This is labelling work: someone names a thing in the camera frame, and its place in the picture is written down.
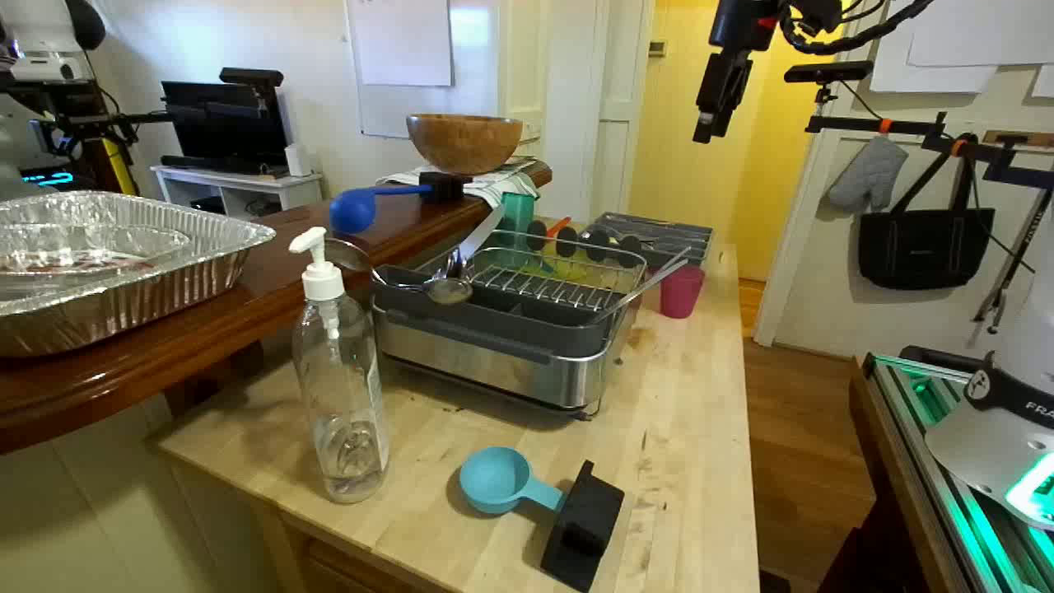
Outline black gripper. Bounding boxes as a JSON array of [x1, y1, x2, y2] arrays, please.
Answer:
[[691, 47, 762, 147]]

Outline pink plastic cup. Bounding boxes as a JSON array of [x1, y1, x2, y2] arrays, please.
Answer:
[[656, 261, 707, 324]]

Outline teal plastic cup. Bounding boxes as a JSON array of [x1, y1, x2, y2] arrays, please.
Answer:
[[498, 192, 541, 237]]

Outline light blue measuring cup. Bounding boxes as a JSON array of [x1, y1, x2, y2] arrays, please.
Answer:
[[455, 445, 571, 521]]

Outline grey cutlery tray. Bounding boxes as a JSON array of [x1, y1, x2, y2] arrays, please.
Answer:
[[575, 209, 714, 276]]

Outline white panel door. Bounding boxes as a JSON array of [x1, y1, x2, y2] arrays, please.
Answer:
[[498, 0, 660, 228]]

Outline grey oven mitt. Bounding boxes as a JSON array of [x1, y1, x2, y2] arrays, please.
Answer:
[[824, 133, 911, 217]]

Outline white green striped towel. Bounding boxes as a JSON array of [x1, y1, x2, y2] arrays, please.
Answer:
[[381, 157, 542, 213]]

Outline wooden salad bowl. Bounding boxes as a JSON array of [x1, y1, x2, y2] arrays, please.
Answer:
[[405, 109, 528, 177]]

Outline black tote bag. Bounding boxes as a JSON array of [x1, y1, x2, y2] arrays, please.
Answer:
[[856, 141, 997, 294]]

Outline black block holder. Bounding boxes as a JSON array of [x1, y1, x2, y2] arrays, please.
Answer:
[[415, 168, 474, 209], [538, 458, 624, 593]]

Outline stainless steel dish rack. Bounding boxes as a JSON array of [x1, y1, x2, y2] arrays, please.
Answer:
[[370, 242, 653, 421]]

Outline dark wooden robot stand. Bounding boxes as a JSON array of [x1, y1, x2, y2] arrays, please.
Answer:
[[818, 371, 962, 593]]

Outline clear soap pump bottle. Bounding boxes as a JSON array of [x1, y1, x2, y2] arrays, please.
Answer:
[[285, 223, 392, 507]]

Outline white side table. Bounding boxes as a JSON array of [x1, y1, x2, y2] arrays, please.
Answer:
[[149, 160, 328, 217]]

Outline yellow tripod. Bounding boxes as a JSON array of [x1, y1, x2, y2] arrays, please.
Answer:
[[41, 102, 172, 199]]

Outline aluminium foil baking tray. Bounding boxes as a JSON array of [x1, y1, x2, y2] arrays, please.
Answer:
[[0, 187, 281, 361]]

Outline butcher block island cabinet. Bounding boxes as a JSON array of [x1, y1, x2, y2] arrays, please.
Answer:
[[151, 431, 366, 593]]

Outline dark wooden bar counter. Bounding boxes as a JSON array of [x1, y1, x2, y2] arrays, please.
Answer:
[[0, 157, 556, 458]]

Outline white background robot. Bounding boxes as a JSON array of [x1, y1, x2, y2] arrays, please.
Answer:
[[0, 0, 117, 112]]

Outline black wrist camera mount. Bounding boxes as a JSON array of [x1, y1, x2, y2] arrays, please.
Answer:
[[707, 0, 795, 53]]

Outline black stereo camera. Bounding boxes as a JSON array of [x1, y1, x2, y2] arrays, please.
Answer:
[[779, 58, 875, 92]]

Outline black camera stand rail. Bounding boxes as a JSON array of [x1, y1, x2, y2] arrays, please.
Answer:
[[802, 78, 1054, 339]]

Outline black corrugated cable conduit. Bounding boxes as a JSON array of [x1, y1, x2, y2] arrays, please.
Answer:
[[776, 0, 936, 58]]

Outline white handled ladle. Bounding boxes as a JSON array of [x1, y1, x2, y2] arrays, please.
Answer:
[[424, 199, 510, 309]]

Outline white wall paper sheet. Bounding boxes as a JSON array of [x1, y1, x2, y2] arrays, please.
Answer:
[[342, 0, 459, 92]]

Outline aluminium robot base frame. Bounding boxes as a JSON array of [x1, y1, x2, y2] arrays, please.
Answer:
[[863, 347, 1054, 593]]

